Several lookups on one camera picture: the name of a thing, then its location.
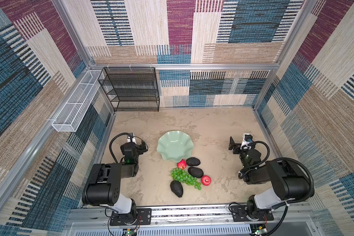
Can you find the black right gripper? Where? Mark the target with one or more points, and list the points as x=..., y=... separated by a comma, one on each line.
x=237, y=146

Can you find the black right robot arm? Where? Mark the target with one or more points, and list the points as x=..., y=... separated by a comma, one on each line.
x=291, y=181

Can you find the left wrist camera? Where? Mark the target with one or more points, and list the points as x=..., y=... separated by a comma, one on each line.
x=131, y=138

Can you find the black wire mesh shelf rack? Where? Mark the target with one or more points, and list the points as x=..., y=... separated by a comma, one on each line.
x=131, y=89

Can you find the white wire mesh basket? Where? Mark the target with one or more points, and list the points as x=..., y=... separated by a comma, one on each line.
x=74, y=110

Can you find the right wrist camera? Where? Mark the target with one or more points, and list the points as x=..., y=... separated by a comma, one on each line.
x=247, y=140

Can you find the green fake grape bunch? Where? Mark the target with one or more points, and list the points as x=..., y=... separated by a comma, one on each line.
x=182, y=176

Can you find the aluminium front rail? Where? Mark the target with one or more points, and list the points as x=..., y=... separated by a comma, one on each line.
x=194, y=220

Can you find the pale green wavy fruit bowl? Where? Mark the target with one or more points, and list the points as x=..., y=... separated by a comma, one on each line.
x=175, y=146

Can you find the red fake pomegranate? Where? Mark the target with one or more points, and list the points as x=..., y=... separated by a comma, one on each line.
x=182, y=164
x=206, y=180

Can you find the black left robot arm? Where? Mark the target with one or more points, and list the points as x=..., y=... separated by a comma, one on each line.
x=103, y=187

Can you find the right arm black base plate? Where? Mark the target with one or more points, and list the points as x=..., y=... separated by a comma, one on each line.
x=240, y=213

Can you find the dark fake avocado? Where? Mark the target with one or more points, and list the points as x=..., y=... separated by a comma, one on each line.
x=192, y=162
x=177, y=188
x=196, y=172

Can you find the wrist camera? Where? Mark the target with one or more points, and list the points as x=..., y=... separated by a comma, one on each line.
x=247, y=140
x=131, y=138

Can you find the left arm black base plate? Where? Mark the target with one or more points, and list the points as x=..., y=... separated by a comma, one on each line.
x=141, y=216

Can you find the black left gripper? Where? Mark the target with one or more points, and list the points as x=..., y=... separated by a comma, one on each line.
x=140, y=148

